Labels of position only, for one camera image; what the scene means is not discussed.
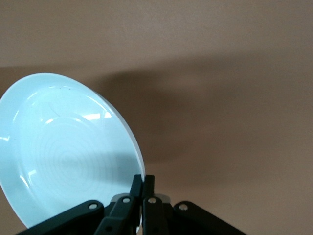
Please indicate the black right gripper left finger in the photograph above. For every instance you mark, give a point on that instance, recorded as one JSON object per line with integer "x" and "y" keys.
{"x": 117, "y": 215}

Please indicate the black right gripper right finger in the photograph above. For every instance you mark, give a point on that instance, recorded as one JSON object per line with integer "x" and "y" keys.
{"x": 156, "y": 218}

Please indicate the light blue round plate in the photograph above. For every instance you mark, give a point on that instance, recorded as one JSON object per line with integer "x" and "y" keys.
{"x": 63, "y": 147}

